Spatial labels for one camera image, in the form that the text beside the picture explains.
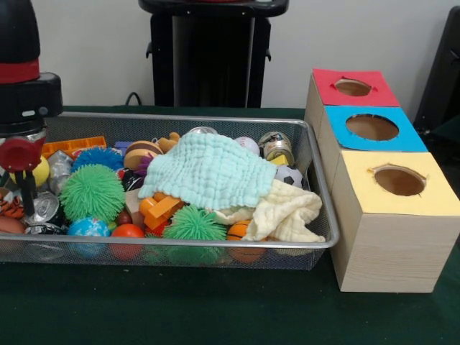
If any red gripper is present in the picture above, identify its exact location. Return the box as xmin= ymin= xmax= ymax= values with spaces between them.
xmin=0 ymin=133 xmax=47 ymax=217

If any orange striped tiger plush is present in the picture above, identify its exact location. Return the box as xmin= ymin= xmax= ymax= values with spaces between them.
xmin=0 ymin=190 xmax=26 ymax=219

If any orange toy building block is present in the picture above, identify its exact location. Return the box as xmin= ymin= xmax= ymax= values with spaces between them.
xmin=41 ymin=136 xmax=108 ymax=160
xmin=139 ymin=192 xmax=186 ymax=231

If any mint green cloth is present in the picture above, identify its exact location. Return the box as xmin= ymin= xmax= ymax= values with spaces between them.
xmin=137 ymin=132 xmax=278 ymax=211

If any silver mesh bin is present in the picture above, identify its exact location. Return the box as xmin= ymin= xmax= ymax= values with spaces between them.
xmin=0 ymin=111 xmax=341 ymax=271

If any wooden box with three holes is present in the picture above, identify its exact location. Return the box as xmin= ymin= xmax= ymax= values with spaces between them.
xmin=304 ymin=68 xmax=460 ymax=294

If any black can with silver top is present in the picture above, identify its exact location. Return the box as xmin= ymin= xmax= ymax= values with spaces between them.
xmin=24 ymin=191 xmax=68 ymax=229

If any yellow ball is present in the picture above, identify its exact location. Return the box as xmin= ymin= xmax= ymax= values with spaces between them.
xmin=9 ymin=156 xmax=51 ymax=188

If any green spiky rubber ball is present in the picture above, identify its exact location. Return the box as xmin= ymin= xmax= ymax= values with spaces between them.
xmin=58 ymin=164 xmax=127 ymax=225
xmin=163 ymin=204 xmax=219 ymax=241

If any blue spiky rubber ball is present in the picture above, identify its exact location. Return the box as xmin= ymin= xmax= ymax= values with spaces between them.
xmin=70 ymin=146 xmax=125 ymax=174

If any dark green tablecloth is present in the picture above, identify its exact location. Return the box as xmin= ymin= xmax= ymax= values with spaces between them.
xmin=429 ymin=114 xmax=460 ymax=145
xmin=0 ymin=104 xmax=460 ymax=345

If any white toy baseball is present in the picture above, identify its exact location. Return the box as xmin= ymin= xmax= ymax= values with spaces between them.
xmin=234 ymin=136 xmax=262 ymax=157

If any cream cloth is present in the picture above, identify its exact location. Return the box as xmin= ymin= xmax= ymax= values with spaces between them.
xmin=211 ymin=179 xmax=327 ymax=244

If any black and white soccer ball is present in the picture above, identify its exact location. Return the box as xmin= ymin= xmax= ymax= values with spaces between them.
xmin=275 ymin=165 xmax=305 ymax=188

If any black cable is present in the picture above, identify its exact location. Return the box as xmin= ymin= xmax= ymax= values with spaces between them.
xmin=124 ymin=91 xmax=152 ymax=106

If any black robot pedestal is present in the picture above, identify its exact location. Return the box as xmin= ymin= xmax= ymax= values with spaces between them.
xmin=138 ymin=0 xmax=290 ymax=109

